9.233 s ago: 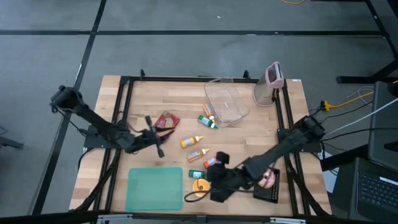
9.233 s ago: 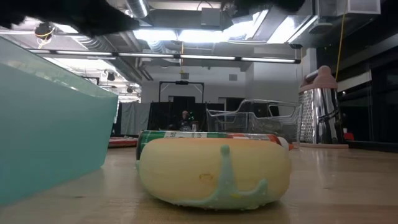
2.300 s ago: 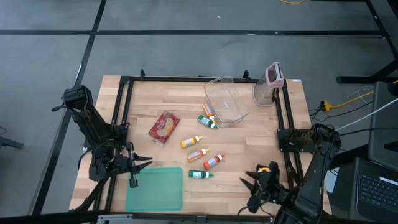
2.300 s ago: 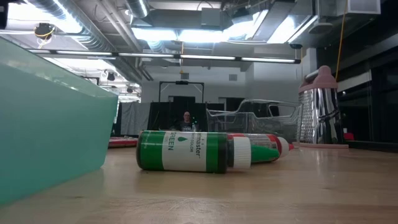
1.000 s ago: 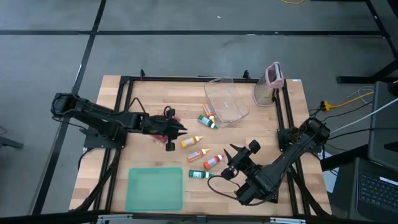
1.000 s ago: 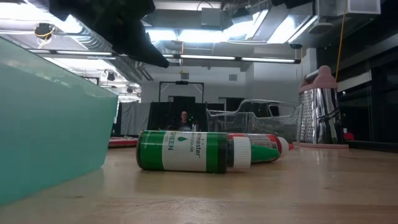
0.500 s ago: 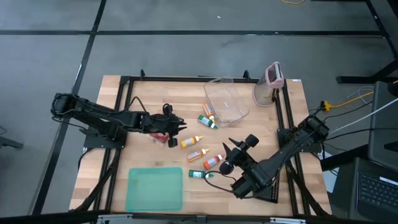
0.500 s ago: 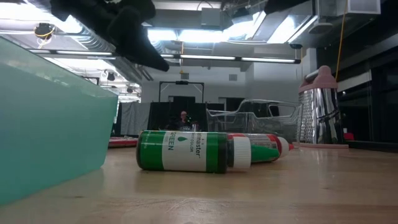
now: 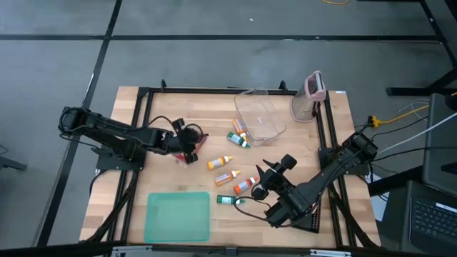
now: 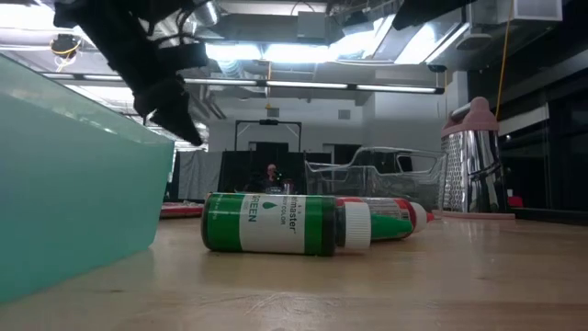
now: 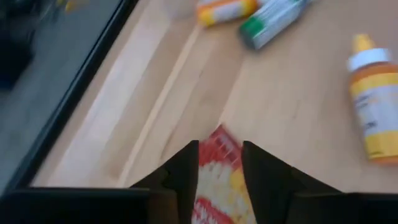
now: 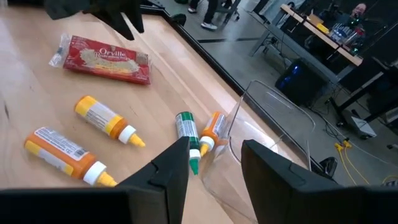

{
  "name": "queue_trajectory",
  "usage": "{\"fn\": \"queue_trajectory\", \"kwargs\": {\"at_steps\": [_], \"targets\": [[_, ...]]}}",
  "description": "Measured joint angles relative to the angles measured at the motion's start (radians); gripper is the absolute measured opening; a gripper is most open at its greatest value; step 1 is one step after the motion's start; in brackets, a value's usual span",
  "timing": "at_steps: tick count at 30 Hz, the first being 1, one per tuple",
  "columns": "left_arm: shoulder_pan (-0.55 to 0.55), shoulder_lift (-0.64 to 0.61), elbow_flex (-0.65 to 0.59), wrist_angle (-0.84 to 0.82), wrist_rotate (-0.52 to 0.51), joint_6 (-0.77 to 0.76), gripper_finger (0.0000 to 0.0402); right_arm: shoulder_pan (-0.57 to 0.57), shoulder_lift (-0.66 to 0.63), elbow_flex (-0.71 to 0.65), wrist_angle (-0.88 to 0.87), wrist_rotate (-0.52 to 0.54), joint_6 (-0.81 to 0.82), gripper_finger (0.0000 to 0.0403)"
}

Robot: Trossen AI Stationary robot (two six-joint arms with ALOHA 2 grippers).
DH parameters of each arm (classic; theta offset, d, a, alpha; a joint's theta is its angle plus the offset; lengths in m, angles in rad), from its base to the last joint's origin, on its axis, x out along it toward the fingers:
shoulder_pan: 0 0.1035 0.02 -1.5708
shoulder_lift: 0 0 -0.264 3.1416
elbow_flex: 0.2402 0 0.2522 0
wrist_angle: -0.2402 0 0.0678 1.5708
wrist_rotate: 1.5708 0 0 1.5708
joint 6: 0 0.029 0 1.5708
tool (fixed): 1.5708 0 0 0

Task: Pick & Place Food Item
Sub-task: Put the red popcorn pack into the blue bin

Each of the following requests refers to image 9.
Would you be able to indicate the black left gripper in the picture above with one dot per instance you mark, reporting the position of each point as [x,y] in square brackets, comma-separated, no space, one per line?
[176,142]

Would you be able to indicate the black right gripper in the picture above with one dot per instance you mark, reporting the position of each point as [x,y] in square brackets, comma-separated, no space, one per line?
[276,182]

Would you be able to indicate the red popcorn package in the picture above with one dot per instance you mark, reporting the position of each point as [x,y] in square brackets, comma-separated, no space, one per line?
[178,157]

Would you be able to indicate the red food colour bottle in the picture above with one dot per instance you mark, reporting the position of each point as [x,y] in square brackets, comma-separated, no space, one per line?
[242,186]

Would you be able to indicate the yellow food colour bottle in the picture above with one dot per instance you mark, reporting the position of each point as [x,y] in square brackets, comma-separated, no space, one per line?
[216,163]

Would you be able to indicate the light green food colour bottle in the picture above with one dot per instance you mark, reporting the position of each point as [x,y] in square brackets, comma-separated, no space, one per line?
[235,138]

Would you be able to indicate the orange food colour bottle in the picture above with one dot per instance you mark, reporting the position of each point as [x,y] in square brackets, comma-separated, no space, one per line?
[239,126]
[224,178]

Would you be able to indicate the dark green food colour bottle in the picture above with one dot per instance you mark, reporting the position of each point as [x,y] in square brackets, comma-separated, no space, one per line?
[225,200]

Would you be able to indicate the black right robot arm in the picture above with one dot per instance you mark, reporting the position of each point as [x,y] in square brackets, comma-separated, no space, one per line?
[321,178]

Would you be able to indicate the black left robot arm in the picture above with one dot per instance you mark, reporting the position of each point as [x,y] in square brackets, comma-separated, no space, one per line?
[107,130]

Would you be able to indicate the clear plastic container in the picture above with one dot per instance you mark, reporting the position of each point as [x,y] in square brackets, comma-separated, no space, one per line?
[260,118]

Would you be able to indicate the black rectangular tray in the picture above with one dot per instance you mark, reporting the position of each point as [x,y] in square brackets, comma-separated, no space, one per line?
[316,223]

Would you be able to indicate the teal plastic bin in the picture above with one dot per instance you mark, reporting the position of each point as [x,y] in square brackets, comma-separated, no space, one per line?
[177,217]

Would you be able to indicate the yellow power plug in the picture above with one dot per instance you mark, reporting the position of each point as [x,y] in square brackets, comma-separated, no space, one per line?
[375,121]

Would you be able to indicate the black floor stand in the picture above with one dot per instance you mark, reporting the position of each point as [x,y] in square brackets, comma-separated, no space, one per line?
[410,91]

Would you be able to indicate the dark laptop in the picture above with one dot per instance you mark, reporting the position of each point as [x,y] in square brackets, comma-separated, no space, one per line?
[432,217]

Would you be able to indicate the dark grey equipment case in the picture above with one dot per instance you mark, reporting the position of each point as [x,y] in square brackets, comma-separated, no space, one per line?
[441,142]

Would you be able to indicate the black chair leg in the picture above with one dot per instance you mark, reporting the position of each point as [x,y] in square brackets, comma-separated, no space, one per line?
[14,165]

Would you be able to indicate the black aluminium table frame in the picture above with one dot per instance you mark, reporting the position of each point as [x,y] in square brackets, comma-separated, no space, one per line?
[228,90]

